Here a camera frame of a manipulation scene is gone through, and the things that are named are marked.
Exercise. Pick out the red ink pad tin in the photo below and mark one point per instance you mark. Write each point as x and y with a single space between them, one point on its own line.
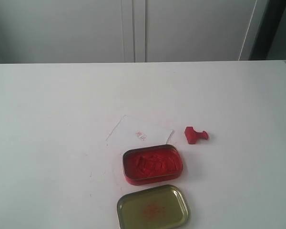
152 164

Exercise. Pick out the white paper sheet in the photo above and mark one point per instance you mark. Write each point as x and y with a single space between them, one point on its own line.
132 133

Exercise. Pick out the red stamp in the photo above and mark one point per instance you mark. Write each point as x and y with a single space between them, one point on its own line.
193 136

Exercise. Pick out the dark vertical post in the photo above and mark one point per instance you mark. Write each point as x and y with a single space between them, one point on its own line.
267 29

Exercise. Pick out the white cabinet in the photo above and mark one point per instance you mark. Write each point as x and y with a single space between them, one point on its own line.
66 31

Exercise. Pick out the gold tin lid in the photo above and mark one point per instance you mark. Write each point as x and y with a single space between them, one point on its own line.
162 207

